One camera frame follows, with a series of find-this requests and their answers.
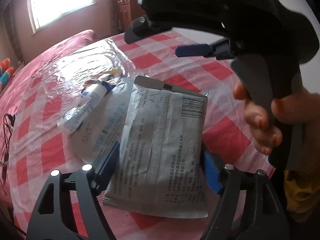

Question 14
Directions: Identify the white grey printed pouch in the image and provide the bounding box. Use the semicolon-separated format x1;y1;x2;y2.
103;76;208;219

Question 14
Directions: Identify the person's right hand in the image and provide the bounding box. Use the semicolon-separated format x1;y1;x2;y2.
233;82;319;157

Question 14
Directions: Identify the white flat packet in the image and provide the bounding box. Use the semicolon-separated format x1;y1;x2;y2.
70;78;133;164

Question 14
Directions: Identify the white blue tube wrapper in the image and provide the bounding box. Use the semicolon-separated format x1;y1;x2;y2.
57;77;119;134

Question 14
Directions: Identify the brown wooden dresser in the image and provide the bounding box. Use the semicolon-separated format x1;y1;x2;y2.
116;0;145;33

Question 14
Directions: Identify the orange blue snack wrapper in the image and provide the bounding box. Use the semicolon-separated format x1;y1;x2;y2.
95;69;123;82

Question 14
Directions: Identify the pink bed blanket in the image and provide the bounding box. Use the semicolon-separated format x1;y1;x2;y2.
0;29;98;100

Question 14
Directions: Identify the orange teal rolled quilt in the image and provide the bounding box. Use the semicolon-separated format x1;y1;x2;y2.
0;58;15;91

